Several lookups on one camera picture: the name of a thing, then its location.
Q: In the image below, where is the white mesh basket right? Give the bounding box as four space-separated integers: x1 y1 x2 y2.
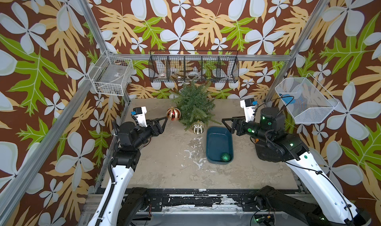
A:
275 74 339 125

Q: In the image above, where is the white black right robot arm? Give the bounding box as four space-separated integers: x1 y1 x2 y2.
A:
222 107 371 226

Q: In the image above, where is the blue object in mesh basket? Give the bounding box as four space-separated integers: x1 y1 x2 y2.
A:
281 95 296 105

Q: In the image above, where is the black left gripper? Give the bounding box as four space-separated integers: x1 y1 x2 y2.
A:
132 117 166 151

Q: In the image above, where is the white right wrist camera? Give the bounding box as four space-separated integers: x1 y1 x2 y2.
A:
240 98 258 123

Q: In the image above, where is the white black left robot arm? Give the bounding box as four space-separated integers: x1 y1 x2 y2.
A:
88 116 168 226

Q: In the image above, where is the gold ribbed ornament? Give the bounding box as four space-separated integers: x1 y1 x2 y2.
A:
191 120 205 135

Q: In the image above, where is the white wire basket left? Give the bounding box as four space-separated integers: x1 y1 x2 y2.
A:
88 51 134 97

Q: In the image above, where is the red and gold ornament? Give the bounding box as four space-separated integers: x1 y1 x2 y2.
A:
166 107 181 121

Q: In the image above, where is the teal plastic tray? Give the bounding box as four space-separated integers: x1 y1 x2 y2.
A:
206 126 234 164

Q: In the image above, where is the black wire basket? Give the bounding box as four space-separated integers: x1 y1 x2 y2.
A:
148 50 240 83

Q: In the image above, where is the small green christmas tree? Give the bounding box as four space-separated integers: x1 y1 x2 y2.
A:
171 82 220 131

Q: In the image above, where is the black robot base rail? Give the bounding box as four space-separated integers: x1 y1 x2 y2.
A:
89 188 283 213

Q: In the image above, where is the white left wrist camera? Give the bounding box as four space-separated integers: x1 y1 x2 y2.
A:
131 106 147 127

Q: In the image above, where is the green glitter ornament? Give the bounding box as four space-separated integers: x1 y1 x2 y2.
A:
220 153 232 162

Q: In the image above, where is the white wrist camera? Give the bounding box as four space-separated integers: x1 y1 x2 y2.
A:
240 98 258 123
131 106 147 127

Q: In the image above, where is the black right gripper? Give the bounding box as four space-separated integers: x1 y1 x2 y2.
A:
223 117 274 146

